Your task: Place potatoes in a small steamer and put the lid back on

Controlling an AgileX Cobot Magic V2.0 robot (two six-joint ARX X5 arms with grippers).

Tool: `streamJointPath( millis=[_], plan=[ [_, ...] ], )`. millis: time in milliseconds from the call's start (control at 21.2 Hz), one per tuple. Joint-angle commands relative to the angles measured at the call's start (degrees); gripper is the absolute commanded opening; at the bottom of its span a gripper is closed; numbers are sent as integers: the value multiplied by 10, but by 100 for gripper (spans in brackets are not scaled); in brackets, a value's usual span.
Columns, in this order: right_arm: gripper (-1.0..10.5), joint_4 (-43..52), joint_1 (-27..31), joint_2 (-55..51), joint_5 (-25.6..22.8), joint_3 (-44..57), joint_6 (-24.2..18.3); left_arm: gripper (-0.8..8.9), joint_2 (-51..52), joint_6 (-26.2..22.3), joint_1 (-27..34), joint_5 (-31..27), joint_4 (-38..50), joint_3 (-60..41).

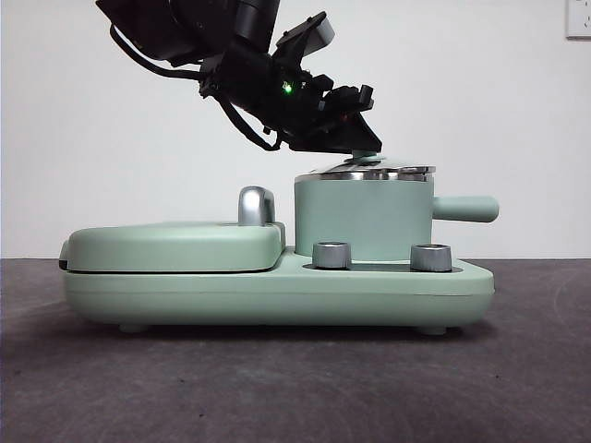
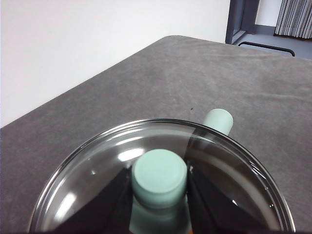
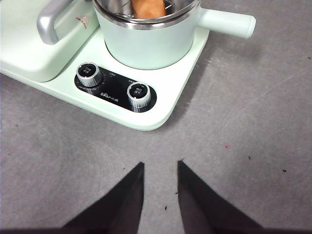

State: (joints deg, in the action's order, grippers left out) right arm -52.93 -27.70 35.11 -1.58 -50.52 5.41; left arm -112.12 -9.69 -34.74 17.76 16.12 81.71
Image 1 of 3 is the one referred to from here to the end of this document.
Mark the white wall socket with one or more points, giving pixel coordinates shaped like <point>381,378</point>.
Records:
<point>579,20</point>

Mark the glass lid with green knob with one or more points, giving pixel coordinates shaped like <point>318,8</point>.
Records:
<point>392,170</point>

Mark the silver control knob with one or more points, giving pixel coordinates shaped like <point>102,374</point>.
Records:
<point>430,257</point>
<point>330,255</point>

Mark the green breakfast machine base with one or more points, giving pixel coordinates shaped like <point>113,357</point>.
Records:
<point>138,295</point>

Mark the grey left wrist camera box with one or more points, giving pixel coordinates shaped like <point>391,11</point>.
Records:
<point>321,32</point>

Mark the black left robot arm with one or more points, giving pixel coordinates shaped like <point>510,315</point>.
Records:
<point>240,60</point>

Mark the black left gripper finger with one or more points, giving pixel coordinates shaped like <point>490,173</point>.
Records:
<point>355,136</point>

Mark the green griddle cover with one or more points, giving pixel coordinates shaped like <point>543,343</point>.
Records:
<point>161,247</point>

